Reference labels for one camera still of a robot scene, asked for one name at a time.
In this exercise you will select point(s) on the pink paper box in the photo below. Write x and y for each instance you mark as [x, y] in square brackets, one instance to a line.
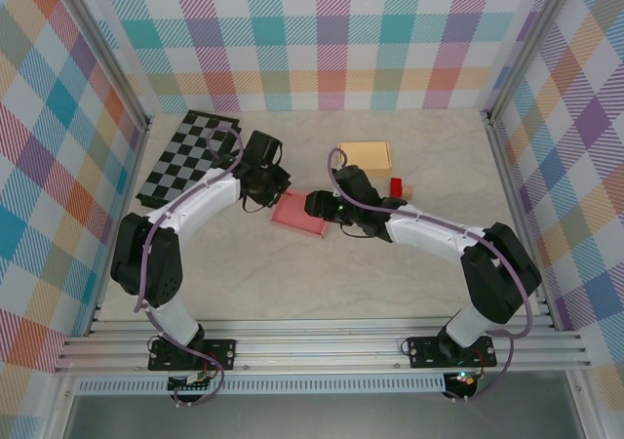
[297, 214]

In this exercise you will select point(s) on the orange paper box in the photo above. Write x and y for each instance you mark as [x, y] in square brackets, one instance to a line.
[365, 158]

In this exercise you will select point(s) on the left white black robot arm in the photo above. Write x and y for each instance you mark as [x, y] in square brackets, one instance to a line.
[195, 205]

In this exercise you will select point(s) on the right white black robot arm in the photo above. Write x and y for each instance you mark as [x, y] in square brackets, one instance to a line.
[502, 273]

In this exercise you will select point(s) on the red block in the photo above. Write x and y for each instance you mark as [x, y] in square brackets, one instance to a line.
[396, 186]

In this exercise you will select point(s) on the tan wooden block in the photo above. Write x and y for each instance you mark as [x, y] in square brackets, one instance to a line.
[408, 193]

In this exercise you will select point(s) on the black grey chessboard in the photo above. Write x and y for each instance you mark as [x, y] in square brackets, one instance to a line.
[185, 161]

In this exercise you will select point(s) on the grey metal panel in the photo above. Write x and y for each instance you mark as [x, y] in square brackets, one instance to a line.
[317, 419]

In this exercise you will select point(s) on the aluminium mounting rail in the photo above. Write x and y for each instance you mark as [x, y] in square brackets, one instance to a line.
[317, 346]

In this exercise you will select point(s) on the aluminium side rail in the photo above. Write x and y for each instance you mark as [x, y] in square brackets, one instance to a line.
[129, 180]
[497, 141]

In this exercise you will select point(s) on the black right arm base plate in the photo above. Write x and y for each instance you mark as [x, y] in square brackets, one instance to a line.
[424, 352]

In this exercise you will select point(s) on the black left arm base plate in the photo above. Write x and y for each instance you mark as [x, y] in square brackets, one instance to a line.
[222, 353]

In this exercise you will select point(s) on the aluminium frame post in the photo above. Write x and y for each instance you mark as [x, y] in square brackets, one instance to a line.
[104, 44]
[530, 44]

